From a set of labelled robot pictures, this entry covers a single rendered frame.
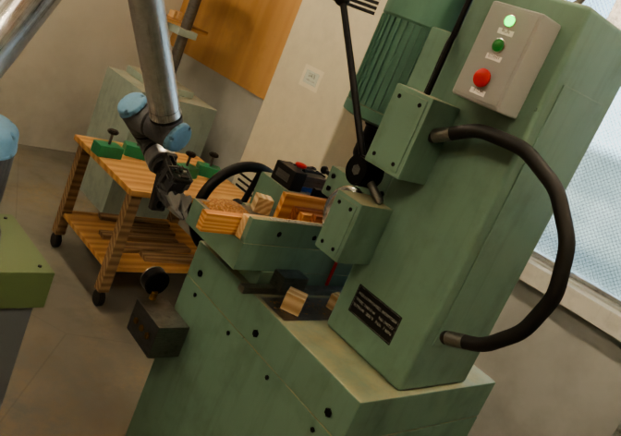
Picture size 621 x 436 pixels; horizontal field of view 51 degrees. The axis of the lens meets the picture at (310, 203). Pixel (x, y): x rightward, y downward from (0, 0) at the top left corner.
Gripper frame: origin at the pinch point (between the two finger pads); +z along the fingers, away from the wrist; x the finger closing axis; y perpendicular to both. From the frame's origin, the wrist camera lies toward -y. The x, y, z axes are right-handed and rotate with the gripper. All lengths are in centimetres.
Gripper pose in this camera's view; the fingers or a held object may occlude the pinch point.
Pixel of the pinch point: (180, 217)
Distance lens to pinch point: 186.9
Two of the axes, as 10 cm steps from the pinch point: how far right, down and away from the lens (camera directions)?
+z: 4.2, 7.2, -5.5
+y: 5.6, -6.9, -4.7
